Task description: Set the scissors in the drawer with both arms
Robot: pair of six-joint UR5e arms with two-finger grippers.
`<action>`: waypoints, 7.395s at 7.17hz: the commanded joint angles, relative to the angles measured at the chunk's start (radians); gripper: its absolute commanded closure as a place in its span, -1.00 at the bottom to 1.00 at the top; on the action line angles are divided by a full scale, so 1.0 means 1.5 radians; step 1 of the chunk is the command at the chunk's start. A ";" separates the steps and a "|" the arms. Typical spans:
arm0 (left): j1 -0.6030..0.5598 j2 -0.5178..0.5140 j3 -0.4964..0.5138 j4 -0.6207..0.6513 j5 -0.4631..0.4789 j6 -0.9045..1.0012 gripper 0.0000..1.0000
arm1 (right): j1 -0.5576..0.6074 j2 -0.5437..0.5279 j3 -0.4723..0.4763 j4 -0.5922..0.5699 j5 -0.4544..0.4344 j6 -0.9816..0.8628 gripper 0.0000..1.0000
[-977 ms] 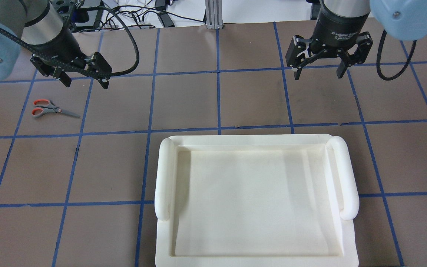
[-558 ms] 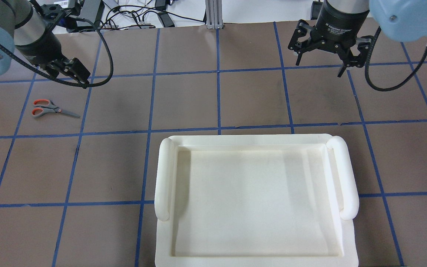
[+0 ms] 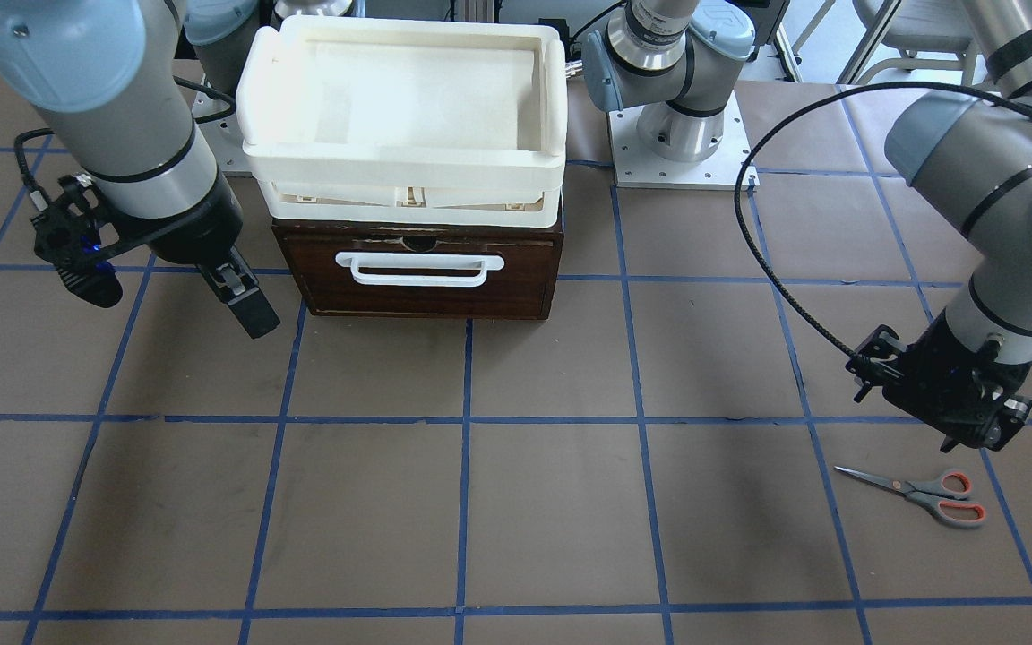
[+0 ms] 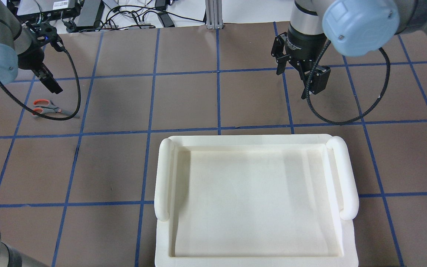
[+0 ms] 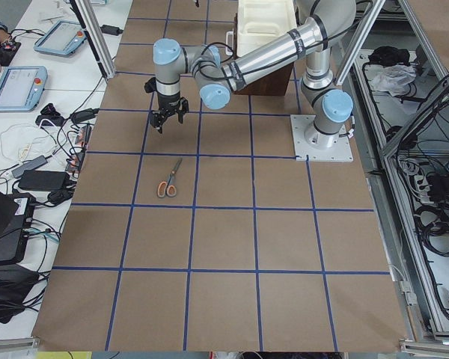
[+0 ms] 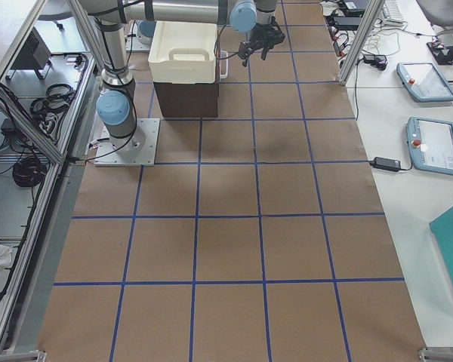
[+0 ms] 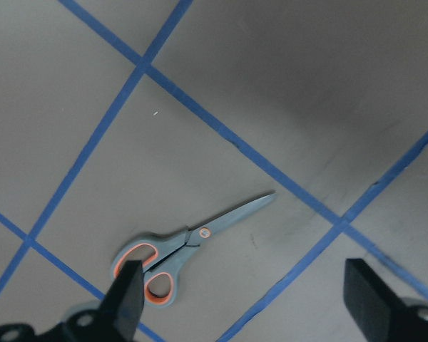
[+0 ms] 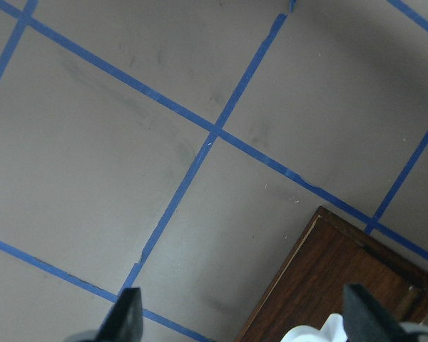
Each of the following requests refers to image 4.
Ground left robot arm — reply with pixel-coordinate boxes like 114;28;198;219
0;1;63;93

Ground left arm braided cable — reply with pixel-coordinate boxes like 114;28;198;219
0;41;82;121

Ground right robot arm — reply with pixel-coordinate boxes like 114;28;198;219
271;0;427;83

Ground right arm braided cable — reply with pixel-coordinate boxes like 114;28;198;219
305;39;391;125

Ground white plastic bin top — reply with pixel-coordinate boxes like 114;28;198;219
154;134;359;267

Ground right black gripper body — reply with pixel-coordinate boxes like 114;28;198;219
271;33;327;71

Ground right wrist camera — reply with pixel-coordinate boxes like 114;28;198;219
310;66;331;95

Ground black power brick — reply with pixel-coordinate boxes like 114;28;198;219
76;0;105;30

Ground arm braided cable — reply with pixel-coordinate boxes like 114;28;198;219
0;41;82;121
305;39;391;125

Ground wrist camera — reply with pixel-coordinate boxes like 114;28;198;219
310;66;331;95
31;23;58;46

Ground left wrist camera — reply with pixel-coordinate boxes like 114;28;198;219
31;23;58;46

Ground aluminium frame post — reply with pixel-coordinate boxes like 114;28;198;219
205;0;224;29

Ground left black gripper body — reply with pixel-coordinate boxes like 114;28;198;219
17;44;45;71

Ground black electronics box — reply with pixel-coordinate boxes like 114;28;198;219
16;0;81;19

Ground orange grey scissors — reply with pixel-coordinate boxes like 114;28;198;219
31;99;80;121

